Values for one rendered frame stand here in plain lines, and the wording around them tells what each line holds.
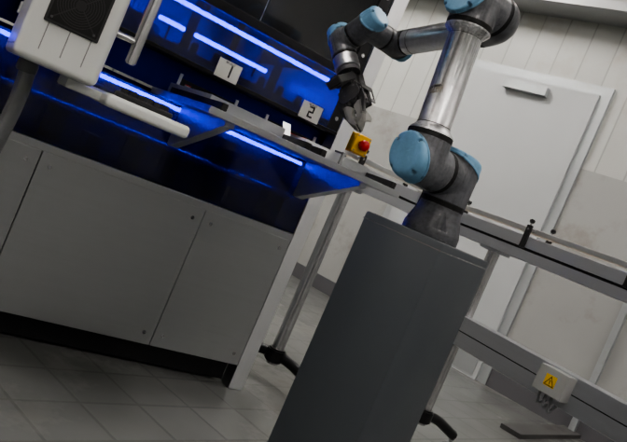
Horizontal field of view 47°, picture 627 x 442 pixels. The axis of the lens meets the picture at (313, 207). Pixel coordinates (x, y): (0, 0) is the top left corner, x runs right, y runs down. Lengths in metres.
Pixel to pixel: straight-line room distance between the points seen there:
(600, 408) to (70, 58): 1.89
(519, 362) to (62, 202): 1.65
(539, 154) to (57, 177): 3.73
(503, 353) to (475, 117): 3.05
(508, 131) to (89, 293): 3.73
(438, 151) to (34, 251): 1.22
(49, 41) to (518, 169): 4.10
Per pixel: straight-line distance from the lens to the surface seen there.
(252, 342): 2.65
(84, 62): 1.64
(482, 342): 2.87
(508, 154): 5.36
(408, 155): 1.75
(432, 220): 1.83
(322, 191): 2.39
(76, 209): 2.27
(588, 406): 2.58
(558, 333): 5.00
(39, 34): 1.63
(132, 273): 2.38
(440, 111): 1.78
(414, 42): 2.14
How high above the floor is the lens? 0.80
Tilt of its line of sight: 2 degrees down
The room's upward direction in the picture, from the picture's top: 23 degrees clockwise
